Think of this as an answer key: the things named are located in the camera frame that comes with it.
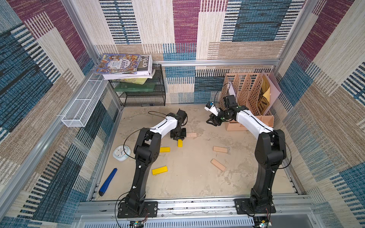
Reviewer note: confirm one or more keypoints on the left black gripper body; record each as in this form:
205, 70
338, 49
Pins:
178, 134

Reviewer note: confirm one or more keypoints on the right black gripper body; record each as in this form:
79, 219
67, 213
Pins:
218, 118

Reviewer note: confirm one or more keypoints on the yellow block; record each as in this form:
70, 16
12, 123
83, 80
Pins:
165, 149
160, 170
180, 143

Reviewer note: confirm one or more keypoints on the wooden block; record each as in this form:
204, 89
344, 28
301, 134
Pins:
193, 135
220, 149
218, 165

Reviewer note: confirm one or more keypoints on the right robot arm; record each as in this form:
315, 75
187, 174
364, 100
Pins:
270, 152

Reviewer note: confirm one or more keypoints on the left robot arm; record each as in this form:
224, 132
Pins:
147, 150

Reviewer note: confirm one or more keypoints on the white book in organizer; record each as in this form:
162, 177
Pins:
230, 90

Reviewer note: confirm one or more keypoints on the pink desk file organizer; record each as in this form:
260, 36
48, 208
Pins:
247, 87

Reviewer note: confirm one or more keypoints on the yellow black paper in organizer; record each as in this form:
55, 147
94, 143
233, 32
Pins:
264, 99

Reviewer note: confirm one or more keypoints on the white alarm clock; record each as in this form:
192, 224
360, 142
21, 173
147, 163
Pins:
122, 152

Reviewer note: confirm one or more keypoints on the black folio book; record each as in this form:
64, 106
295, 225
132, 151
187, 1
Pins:
145, 70

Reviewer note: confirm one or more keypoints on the green folder on shelf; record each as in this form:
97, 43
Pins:
127, 87

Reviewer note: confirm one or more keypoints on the blue marker pen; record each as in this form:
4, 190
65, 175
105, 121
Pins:
106, 183

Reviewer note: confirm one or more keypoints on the colourful picture book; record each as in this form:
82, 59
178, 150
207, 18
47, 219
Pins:
118, 64

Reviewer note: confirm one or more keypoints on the black wire shelf rack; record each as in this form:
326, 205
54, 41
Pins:
151, 93

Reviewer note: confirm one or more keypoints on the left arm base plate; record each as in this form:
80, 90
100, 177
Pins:
149, 209

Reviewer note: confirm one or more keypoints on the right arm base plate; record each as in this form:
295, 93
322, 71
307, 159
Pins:
251, 207

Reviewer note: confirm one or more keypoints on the white wire mesh basket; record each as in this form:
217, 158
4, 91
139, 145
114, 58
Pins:
84, 105

